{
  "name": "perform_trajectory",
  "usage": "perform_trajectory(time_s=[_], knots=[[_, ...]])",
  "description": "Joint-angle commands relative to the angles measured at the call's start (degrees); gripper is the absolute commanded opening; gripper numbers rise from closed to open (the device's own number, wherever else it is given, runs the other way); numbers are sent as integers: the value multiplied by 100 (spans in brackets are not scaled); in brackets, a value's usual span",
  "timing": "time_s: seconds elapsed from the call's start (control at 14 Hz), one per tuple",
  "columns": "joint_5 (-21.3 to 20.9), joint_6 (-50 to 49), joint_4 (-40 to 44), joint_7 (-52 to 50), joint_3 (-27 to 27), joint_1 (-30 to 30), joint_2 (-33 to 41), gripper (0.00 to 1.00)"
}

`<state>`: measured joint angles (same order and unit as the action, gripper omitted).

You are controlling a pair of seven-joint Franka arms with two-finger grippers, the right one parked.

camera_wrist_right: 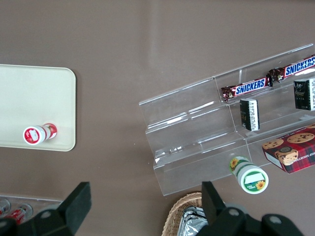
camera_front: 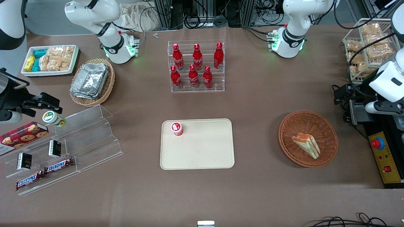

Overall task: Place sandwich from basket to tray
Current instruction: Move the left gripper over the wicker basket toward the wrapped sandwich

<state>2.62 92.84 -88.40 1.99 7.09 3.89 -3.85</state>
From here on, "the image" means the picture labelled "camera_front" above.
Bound yellow snack packet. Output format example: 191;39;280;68
24;55;36;72

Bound clear acrylic bottle rack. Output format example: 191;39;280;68
167;39;225;93

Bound grey metal bracket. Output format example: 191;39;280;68
348;100;369;125

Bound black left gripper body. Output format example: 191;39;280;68
347;74;375;105

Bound stack of foil trays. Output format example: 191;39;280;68
70;62;109;100

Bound black floor cables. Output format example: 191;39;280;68
307;212;404;227

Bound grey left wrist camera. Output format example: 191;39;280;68
365;100;404;115

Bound beige plastic tray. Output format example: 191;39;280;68
160;119;235;170

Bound white rectangular snack bin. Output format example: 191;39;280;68
21;45;80;77

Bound round brown wicker basket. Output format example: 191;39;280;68
278;111;339;168

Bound clear acrylic stepped shelf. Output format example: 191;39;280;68
0;105;124;196

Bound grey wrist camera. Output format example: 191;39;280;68
0;110;23;124
365;100;404;115

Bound black countertop appliance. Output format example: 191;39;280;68
356;71;404;189

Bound oval brown wicker basket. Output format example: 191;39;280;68
69;58;116;107

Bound clear bag fried crackers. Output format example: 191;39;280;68
361;23;383;35
347;53;366;64
364;33;390;46
345;39;364;53
350;62;377;78
367;44;394;60

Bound white wire rack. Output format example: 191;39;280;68
342;18;404;84

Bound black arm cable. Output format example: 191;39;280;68
347;40;402;96

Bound small black box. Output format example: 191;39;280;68
48;140;62;158
16;153;32;171

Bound snickers bar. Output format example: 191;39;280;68
44;157;75;175
15;170;45;191

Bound red tartan cookie box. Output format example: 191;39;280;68
0;122;49;157

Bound beige cloth bag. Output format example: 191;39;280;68
118;3;160;32

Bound red white yogurt cup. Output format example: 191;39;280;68
171;122;184;137

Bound green lid white cup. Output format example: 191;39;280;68
42;111;67;128

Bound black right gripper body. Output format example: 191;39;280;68
0;68;32;111

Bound triangle sandwich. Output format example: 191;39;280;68
291;133;321;160

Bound yellow control box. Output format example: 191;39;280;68
368;131;404;184

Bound red cola bottle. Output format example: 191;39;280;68
193;44;203;70
188;64;200;88
172;44;185;71
213;42;224;70
203;66;213;89
170;66;182;89

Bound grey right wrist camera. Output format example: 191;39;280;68
0;110;23;124

